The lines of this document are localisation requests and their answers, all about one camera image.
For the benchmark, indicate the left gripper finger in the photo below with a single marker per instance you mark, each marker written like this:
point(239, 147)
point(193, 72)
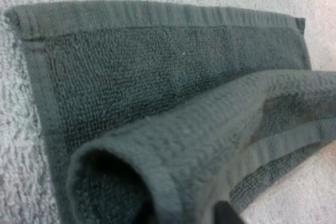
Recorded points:
point(228, 214)

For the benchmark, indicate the dark grey-green towel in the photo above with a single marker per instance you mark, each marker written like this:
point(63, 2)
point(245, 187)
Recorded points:
point(147, 77)

